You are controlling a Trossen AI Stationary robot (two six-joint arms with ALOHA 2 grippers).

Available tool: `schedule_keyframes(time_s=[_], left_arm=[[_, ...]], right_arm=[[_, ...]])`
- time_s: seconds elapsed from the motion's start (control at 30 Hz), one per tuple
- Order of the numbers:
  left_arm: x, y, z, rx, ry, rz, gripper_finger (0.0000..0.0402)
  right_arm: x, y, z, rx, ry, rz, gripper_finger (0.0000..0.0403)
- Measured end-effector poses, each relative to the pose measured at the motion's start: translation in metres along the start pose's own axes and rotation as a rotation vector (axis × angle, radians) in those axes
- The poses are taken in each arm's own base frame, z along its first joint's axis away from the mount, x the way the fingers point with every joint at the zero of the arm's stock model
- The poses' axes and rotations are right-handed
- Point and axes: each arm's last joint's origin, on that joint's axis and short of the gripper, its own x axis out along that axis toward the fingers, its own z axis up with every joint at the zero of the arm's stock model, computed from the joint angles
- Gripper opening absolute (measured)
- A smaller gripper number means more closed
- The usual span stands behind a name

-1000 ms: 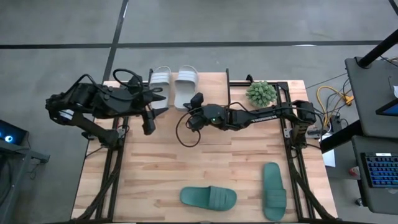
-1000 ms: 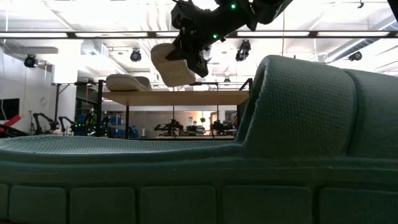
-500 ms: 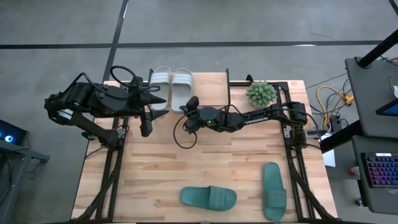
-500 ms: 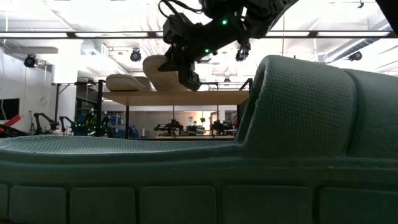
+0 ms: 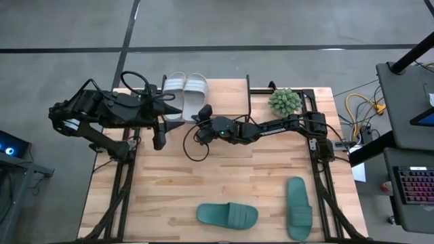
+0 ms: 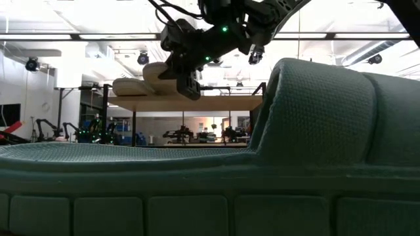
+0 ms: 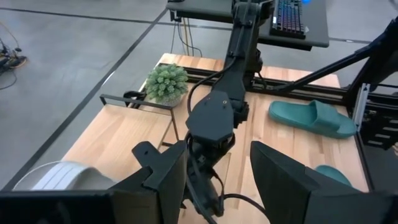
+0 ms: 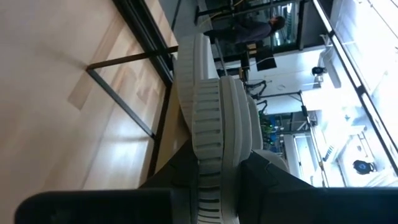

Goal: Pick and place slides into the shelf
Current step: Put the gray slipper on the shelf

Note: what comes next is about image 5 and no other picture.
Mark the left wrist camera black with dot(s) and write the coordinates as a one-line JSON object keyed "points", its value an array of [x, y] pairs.
{"points": [[159, 140]]}

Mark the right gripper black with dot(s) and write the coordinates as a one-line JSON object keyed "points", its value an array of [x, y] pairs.
{"points": [[218, 132]]}

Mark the large grey desk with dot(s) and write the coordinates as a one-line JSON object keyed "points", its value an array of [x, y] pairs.
{"points": [[400, 101]]}

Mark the black aluminium rig frame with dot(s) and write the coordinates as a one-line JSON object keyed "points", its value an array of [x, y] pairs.
{"points": [[261, 91]]}

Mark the backlit computer keyboard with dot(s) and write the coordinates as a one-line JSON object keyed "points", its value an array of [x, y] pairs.
{"points": [[417, 184]]}

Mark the tablet with blue screen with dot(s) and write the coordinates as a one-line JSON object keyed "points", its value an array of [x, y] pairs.
{"points": [[425, 119]]}

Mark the green succulent in patterned pot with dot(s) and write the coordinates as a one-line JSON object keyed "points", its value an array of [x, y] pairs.
{"points": [[285, 101]]}

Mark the grey desk with keyboard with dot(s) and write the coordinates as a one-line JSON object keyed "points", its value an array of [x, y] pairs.
{"points": [[417, 220]]}

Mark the power strip with plugs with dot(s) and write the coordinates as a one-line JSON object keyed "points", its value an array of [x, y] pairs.
{"points": [[366, 135]]}

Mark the light grey rubber slide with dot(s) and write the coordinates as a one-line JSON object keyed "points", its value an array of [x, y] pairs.
{"points": [[195, 101], [174, 101]]}

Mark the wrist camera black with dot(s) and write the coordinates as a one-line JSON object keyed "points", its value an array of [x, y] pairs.
{"points": [[205, 112], [159, 140]]}

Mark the small red object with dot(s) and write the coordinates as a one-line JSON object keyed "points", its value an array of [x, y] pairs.
{"points": [[386, 186]]}

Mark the grey metal stand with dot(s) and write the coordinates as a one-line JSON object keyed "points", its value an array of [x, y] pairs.
{"points": [[34, 168]]}

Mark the white paper sheet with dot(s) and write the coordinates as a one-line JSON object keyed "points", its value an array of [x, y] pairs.
{"points": [[359, 173]]}

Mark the black diagonal beam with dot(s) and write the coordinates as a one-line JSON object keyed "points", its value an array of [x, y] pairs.
{"points": [[369, 150]]}

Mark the green rubber slide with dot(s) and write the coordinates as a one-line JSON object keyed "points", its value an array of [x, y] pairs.
{"points": [[298, 196], [217, 215]]}

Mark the computer case with blue light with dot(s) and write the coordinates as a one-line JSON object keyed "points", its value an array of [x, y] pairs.
{"points": [[13, 145]]}

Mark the small white paper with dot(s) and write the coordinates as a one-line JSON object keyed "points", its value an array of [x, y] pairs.
{"points": [[431, 99]]}

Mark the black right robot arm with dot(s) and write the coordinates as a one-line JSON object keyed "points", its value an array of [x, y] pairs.
{"points": [[278, 128]]}

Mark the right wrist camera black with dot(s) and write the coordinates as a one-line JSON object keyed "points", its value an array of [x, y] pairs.
{"points": [[205, 112]]}

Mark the wooden shelf with black frame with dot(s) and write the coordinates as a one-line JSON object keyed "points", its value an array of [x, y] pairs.
{"points": [[227, 98]]}

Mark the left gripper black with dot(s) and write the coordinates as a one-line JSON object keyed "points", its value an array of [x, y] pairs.
{"points": [[152, 110]]}

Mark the black round pole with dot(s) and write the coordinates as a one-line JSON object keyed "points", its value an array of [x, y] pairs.
{"points": [[410, 54]]}

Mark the black desk castor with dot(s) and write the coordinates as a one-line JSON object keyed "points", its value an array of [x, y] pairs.
{"points": [[391, 220]]}

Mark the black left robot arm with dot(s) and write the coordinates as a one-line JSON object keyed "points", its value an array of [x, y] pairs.
{"points": [[101, 108]]}

